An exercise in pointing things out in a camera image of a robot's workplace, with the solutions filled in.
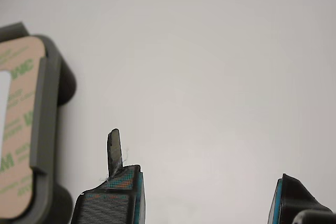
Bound black gripper finger with scraper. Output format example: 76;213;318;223
70;129;146;224

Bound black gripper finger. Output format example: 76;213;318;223
267;173;333;224

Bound grey 3D-printed fixture stand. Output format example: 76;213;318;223
0;22;78;224

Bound white panel with grey window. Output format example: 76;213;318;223
0;71;12;154

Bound tan printed protective film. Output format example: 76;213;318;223
0;36;48;221

